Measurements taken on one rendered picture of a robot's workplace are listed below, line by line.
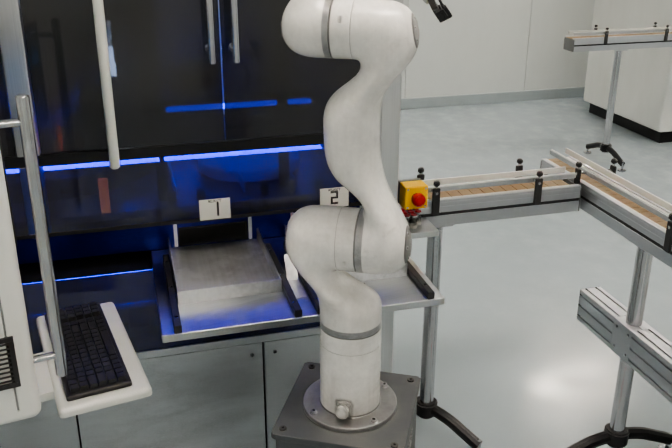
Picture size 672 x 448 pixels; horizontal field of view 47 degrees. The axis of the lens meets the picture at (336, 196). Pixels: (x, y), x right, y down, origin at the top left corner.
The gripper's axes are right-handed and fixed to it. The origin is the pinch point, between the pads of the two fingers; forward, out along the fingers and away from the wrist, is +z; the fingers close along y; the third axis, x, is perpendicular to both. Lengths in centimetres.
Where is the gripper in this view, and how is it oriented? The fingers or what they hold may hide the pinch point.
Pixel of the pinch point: (440, 3)
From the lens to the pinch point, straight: 188.4
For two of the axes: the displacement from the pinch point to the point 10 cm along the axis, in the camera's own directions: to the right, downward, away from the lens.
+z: 5.2, 4.5, 7.2
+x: -8.5, 3.9, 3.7
